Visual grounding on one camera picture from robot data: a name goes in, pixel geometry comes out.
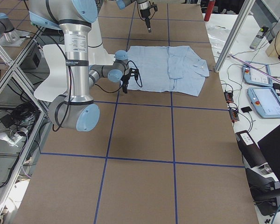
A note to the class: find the brown paper table cover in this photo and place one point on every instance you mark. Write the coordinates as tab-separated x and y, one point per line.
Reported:
153	158

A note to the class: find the light blue button-up shirt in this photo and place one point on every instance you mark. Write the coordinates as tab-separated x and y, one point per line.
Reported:
175	69

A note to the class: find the far blue teach pendant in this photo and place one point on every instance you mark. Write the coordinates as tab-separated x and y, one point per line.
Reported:
254	77

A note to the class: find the red cylinder bottle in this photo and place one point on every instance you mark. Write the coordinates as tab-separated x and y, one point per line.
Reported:
209	10

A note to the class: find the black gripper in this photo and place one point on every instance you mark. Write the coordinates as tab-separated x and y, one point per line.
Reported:
125	80
143	13

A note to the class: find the black monitor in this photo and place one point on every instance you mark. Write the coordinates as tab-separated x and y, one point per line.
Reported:
270	148

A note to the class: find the grey aluminium frame post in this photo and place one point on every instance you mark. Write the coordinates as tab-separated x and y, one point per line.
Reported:
247	5

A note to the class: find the blue teach pendant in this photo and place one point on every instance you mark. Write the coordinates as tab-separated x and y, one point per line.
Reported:
265	101
254	77

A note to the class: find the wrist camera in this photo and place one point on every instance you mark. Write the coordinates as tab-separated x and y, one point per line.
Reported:
154	6
134	73

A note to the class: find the grey spray bottle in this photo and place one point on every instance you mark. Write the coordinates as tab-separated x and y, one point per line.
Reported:
259	36

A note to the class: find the orange circuit board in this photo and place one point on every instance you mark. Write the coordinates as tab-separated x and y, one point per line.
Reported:
228	97

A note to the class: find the near blue teach pendant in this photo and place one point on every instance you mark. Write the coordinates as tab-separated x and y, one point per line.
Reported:
265	101

